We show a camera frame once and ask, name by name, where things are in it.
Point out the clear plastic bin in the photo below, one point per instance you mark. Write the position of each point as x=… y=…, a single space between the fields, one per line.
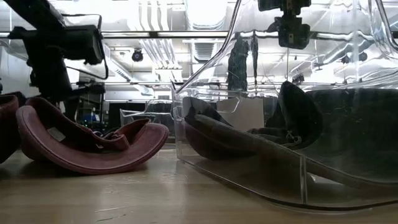
x=140 y=113
x=217 y=174

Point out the dark equipment rack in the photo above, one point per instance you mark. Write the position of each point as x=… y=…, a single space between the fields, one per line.
x=90 y=109

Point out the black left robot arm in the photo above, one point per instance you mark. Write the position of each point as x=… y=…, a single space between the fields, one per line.
x=28 y=12

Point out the maroon cloth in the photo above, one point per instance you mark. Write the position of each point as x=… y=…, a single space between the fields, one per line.
x=93 y=155

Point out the green cactus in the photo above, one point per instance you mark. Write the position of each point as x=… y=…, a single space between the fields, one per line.
x=237 y=62

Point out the black round ceiling fixture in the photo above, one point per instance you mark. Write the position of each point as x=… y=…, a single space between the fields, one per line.
x=137 y=55

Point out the dark olive cap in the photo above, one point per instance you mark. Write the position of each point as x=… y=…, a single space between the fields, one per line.
x=233 y=137

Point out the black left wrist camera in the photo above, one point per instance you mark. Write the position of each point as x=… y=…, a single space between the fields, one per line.
x=84 y=43

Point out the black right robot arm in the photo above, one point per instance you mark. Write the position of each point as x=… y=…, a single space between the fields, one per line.
x=280 y=4

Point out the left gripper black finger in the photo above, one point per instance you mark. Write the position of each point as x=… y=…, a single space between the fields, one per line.
x=71 y=109

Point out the white plant pot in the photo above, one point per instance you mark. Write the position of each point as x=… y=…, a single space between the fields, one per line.
x=245 y=115

